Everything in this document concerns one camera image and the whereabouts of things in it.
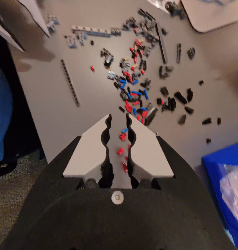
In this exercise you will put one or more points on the blue plastic bin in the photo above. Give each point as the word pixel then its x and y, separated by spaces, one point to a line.
pixel 210 175

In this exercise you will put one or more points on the pile of mixed lego pieces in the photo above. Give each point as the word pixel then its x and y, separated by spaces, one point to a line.
pixel 161 45

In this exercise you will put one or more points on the dark lego panel piece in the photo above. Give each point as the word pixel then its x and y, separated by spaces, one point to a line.
pixel 174 9

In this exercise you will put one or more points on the person's blue sweater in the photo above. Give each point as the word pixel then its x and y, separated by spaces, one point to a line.
pixel 1 107

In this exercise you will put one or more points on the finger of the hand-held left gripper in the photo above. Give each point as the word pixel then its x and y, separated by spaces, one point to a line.
pixel 36 13
pixel 3 31

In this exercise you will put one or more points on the cluster of light grey lego beams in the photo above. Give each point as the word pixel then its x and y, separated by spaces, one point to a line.
pixel 97 33

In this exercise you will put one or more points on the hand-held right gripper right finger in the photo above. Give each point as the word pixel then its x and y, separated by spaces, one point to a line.
pixel 150 156

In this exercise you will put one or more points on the clear plastic bags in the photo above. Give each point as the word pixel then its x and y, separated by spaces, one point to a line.
pixel 232 195

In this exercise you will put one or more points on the long dark grey lego beam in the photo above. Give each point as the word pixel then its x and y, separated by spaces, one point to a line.
pixel 70 83

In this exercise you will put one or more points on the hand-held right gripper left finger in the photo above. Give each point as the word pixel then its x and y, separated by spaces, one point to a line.
pixel 85 156

